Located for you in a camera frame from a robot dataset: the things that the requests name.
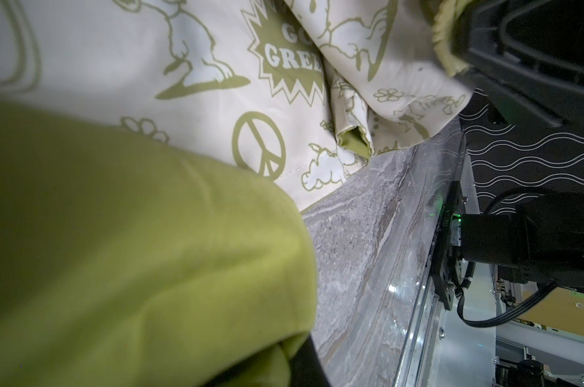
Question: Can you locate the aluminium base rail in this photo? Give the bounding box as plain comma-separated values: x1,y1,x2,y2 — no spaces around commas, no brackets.
392,146,497,386

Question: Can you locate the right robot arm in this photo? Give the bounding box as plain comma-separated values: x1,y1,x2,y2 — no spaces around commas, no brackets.
452,1,584,293

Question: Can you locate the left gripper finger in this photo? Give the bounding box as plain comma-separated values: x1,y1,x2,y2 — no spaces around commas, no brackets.
290,335,331,387

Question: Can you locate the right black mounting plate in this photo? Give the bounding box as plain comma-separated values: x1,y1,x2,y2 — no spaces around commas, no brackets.
430,181,464,311

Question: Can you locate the green zip-up jacket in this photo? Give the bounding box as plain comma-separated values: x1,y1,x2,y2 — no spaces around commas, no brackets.
0,1,472,386

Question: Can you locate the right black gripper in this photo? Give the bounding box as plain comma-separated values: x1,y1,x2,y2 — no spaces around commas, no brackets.
452,1,584,132

